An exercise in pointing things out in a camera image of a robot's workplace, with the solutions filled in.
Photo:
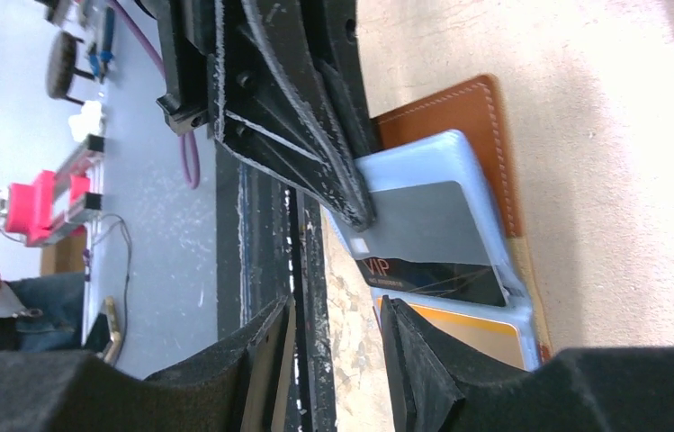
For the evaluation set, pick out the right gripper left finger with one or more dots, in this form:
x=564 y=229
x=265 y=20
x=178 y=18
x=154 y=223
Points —
x=240 y=383

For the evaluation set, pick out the orange card in holder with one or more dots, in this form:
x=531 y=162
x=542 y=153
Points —
x=503 y=333

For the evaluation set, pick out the person in background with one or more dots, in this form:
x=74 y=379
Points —
x=42 y=313

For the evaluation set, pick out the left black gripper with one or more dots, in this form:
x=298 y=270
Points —
x=287 y=94

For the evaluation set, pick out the tan leather card holder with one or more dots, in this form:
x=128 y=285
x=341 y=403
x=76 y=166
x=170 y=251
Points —
x=456 y=136

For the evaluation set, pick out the red clamp fixture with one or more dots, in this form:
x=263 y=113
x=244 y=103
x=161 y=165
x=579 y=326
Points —
x=57 y=204

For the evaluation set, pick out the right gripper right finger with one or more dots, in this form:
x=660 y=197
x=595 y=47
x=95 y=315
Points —
x=438 y=383

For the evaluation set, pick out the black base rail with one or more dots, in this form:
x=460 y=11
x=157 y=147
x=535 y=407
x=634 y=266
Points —
x=269 y=243

